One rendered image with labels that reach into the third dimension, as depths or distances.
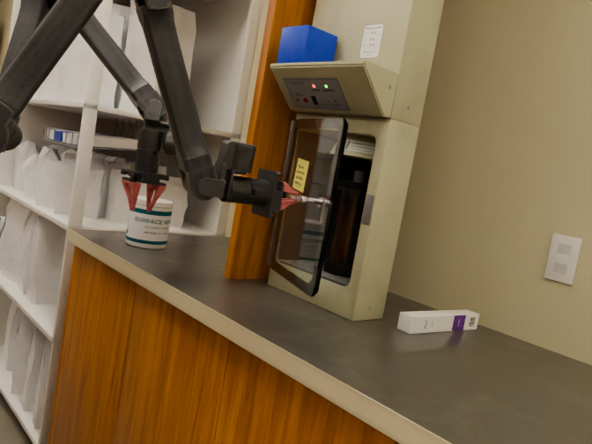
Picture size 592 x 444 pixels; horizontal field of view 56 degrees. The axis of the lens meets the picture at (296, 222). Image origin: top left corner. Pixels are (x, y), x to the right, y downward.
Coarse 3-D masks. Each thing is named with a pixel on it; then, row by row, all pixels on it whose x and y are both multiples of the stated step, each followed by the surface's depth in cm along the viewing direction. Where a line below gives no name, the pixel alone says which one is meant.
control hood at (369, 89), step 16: (272, 64) 138; (288, 64) 133; (304, 64) 129; (320, 64) 125; (336, 64) 122; (352, 64) 118; (368, 64) 116; (352, 80) 121; (368, 80) 118; (384, 80) 120; (288, 96) 142; (352, 96) 125; (368, 96) 121; (384, 96) 121; (304, 112) 144; (320, 112) 138; (336, 112) 133; (352, 112) 128; (368, 112) 125; (384, 112) 122
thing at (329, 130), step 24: (312, 120) 134; (336, 120) 122; (312, 144) 133; (336, 144) 120; (288, 168) 145; (312, 168) 131; (336, 168) 119; (288, 192) 143; (312, 192) 129; (288, 216) 141; (312, 216) 127; (288, 240) 139; (312, 240) 126; (288, 264) 137; (312, 264) 124; (312, 288) 123
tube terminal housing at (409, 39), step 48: (336, 0) 139; (384, 0) 127; (432, 0) 125; (336, 48) 138; (384, 48) 126; (432, 48) 129; (384, 144) 125; (384, 192) 127; (384, 240) 131; (288, 288) 145; (336, 288) 133; (384, 288) 134
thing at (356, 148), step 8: (352, 136) 136; (360, 136) 135; (352, 144) 135; (360, 144) 134; (368, 144) 134; (344, 152) 135; (352, 152) 134; (360, 152) 134; (368, 152) 133; (368, 160) 150
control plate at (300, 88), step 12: (288, 84) 138; (300, 84) 134; (312, 84) 131; (324, 84) 128; (336, 84) 125; (300, 96) 138; (324, 96) 131; (336, 96) 128; (324, 108) 135; (336, 108) 132; (348, 108) 129
